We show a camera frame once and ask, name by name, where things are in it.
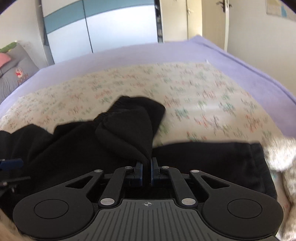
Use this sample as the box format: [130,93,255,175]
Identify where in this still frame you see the grey padded headboard cushion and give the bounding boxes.
[0,43,39,103]

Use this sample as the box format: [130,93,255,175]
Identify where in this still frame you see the white and teal wardrobe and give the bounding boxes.
[41,0,158,63]

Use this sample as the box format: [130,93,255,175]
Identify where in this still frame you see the fluffy grey sleeve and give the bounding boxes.
[262,137,295,240]

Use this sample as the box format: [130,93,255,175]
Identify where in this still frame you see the green plush toy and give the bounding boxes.
[0,42,17,53]

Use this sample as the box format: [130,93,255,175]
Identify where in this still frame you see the lavender bed sheet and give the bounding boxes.
[1,36,295,128]

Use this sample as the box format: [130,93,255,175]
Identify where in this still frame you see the floral bed cover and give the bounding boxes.
[1,62,283,146]

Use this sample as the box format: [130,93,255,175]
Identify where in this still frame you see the pink striped pillow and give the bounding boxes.
[0,53,11,68]

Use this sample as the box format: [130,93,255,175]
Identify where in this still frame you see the black pants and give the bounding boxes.
[1,96,277,217]

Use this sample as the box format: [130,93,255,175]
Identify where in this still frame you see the cream door with handle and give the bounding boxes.
[202,0,231,51]

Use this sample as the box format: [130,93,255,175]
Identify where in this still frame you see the wall poster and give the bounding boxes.
[265,0,295,21]

